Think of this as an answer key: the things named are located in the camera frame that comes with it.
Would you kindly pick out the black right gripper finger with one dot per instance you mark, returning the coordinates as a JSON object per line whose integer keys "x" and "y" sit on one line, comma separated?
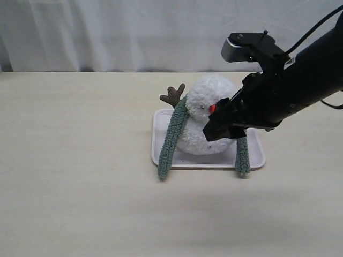
{"x": 227, "y": 111}

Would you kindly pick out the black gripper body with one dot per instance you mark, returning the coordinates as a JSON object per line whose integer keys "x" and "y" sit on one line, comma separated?
{"x": 252, "y": 102}

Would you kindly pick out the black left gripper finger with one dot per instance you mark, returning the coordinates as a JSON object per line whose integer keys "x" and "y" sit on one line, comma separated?
{"x": 222, "y": 127}

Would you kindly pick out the white plush snowman toy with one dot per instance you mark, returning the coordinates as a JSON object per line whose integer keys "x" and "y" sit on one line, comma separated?
{"x": 200, "y": 103}

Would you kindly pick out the green fuzzy scarf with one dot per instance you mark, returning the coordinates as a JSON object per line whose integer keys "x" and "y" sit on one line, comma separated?
{"x": 173, "y": 132}

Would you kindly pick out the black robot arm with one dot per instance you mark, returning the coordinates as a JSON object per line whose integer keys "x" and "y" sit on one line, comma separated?
{"x": 315, "y": 74}

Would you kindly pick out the white plastic tray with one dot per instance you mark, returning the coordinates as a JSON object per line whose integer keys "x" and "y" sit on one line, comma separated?
{"x": 224, "y": 160}

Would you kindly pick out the white backdrop curtain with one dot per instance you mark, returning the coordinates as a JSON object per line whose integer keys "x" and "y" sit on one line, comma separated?
{"x": 143, "y": 36}

